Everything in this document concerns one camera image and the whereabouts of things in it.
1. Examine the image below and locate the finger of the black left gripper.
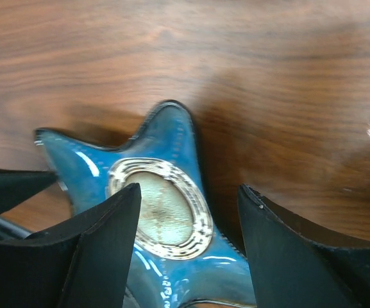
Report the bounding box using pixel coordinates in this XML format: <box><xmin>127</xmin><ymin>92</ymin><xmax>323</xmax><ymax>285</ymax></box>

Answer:
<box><xmin>0</xmin><ymin>169</ymin><xmax>57</xmax><ymax>214</ymax></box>

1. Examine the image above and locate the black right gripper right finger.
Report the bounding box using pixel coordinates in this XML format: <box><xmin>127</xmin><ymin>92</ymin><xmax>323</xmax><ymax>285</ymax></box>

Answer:
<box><xmin>237</xmin><ymin>184</ymin><xmax>370</xmax><ymax>307</ymax></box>

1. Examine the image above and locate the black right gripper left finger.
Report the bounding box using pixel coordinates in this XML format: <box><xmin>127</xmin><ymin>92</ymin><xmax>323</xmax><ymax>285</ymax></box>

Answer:
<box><xmin>0</xmin><ymin>184</ymin><xmax>141</xmax><ymax>307</ymax></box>

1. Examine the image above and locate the dark teal star plate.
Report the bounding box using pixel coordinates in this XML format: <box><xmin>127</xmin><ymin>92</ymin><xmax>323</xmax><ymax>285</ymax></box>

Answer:
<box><xmin>35</xmin><ymin>100</ymin><xmax>256</xmax><ymax>307</ymax></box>

